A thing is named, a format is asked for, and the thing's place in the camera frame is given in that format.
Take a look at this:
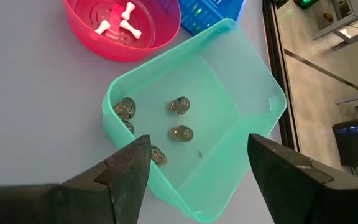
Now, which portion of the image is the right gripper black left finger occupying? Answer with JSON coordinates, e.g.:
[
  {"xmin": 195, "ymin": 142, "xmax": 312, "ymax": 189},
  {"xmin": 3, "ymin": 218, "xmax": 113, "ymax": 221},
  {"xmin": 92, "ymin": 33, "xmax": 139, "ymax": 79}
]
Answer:
[{"xmin": 0, "ymin": 134, "xmax": 152, "ymax": 224}]

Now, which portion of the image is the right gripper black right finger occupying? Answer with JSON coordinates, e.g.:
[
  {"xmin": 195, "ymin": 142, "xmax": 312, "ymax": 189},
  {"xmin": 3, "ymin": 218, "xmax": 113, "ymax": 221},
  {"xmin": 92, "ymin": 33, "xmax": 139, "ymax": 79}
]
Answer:
[{"xmin": 247, "ymin": 133, "xmax": 358, "ymax": 224}]

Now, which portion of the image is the olive metallic nut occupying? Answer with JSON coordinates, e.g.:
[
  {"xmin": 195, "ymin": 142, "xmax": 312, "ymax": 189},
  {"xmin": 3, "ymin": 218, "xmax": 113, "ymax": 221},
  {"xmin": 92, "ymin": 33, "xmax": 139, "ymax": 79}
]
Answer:
[
  {"xmin": 121, "ymin": 119, "xmax": 135, "ymax": 135},
  {"xmin": 168, "ymin": 124, "xmax": 195, "ymax": 143},
  {"xmin": 150, "ymin": 145, "xmax": 168, "ymax": 167}
]

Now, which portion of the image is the small white plastic bone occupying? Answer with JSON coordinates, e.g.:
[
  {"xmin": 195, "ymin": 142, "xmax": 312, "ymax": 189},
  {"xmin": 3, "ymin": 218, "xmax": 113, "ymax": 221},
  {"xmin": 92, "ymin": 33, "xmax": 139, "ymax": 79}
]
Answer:
[
  {"xmin": 94, "ymin": 19, "xmax": 112, "ymax": 35},
  {"xmin": 119, "ymin": 19, "xmax": 143, "ymax": 40},
  {"xmin": 121, "ymin": 1, "xmax": 136, "ymax": 21}
]

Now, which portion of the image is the black box blue glow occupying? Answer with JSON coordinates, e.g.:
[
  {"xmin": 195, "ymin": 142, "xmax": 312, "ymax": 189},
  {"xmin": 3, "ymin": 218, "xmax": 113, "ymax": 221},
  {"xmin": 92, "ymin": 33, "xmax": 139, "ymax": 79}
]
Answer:
[{"xmin": 332, "ymin": 115, "xmax": 358, "ymax": 167}]

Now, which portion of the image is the teal plastic bin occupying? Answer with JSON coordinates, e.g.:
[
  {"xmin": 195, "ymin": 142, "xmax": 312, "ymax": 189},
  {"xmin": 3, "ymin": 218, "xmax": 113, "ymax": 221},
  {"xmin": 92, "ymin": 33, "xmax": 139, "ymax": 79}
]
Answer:
[{"xmin": 101, "ymin": 17, "xmax": 288, "ymax": 223}]

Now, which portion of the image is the pink round plastic bowl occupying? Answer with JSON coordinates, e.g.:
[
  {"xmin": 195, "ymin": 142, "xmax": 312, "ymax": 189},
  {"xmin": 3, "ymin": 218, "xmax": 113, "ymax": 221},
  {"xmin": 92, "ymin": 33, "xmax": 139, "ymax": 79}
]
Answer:
[{"xmin": 62, "ymin": 0, "xmax": 182, "ymax": 63}]

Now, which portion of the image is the green lit device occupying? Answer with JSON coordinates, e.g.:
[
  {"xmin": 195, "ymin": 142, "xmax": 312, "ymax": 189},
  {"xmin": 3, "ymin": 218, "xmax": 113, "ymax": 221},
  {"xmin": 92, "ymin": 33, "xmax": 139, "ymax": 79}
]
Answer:
[{"xmin": 293, "ymin": 0, "xmax": 320, "ymax": 9}]

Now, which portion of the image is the blue plastic basket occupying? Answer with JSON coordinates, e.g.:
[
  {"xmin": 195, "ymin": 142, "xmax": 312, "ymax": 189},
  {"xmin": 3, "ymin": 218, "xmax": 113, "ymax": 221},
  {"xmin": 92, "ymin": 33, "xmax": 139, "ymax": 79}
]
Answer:
[{"xmin": 178, "ymin": 0, "xmax": 247, "ymax": 37}]

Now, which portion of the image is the grey metal desk frame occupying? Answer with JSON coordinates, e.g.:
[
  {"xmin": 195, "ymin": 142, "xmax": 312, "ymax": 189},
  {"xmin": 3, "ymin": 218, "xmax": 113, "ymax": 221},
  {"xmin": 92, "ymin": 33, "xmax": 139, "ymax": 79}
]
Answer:
[
  {"xmin": 311, "ymin": 0, "xmax": 358, "ymax": 52},
  {"xmin": 335, "ymin": 89, "xmax": 358, "ymax": 116}
]

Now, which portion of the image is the black metal table frame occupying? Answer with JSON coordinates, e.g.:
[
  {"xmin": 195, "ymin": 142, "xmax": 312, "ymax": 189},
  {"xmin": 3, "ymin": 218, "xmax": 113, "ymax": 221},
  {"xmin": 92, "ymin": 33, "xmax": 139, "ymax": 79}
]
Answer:
[{"xmin": 262, "ymin": 0, "xmax": 301, "ymax": 153}]

